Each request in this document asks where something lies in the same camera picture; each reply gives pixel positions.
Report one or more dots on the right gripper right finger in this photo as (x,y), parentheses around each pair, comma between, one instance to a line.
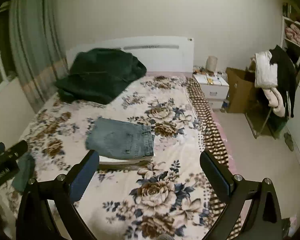
(232,190)

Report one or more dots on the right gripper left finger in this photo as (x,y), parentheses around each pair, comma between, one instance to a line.
(64,190)

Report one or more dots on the blue denim shorts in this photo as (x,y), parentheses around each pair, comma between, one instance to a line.
(120,140)

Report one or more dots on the dark grey folded pants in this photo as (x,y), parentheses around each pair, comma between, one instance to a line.
(26,166)

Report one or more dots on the white folded pants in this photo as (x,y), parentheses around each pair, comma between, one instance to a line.
(110,161)

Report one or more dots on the floral bed cover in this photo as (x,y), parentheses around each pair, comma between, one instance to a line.
(142,198)

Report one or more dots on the grey slipper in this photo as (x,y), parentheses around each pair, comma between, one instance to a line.
(289,141)

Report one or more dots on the metal folding chair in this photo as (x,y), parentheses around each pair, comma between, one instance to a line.
(263,121)

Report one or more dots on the plastic water bottle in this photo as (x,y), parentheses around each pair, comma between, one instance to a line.
(225,105)

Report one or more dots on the pink garment on chair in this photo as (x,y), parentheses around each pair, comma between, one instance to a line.
(275,101)

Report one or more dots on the white nightstand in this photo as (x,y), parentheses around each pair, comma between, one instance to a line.
(214,88)

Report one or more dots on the brown cardboard box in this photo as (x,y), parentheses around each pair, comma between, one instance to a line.
(241,90)

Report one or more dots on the dark green blanket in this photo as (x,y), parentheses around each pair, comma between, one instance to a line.
(100,75)

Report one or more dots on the white jacket on chair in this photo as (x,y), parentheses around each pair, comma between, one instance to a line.
(265,72)

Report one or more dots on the green grey curtain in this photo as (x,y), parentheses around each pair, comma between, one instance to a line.
(38,57)

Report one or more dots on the black garment on chair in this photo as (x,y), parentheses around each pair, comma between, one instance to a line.
(286,78)

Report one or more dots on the beige table lamp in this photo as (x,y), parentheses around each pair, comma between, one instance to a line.
(211,63)

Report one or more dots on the white headboard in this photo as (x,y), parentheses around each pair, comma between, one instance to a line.
(157,53)

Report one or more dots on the pink folded bedding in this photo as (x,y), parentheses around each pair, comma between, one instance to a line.
(293,33)

